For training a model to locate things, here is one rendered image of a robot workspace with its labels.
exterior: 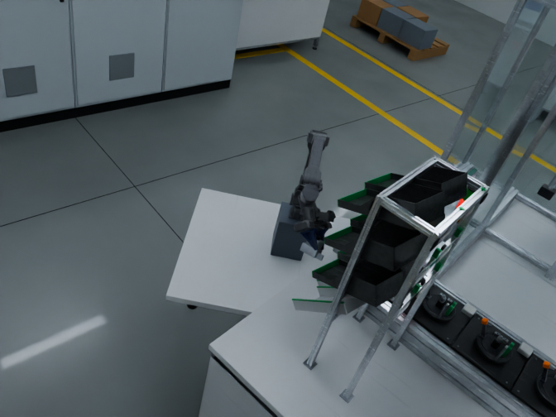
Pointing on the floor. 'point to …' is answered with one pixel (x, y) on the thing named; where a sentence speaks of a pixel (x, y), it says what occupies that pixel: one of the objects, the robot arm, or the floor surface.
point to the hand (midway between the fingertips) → (317, 240)
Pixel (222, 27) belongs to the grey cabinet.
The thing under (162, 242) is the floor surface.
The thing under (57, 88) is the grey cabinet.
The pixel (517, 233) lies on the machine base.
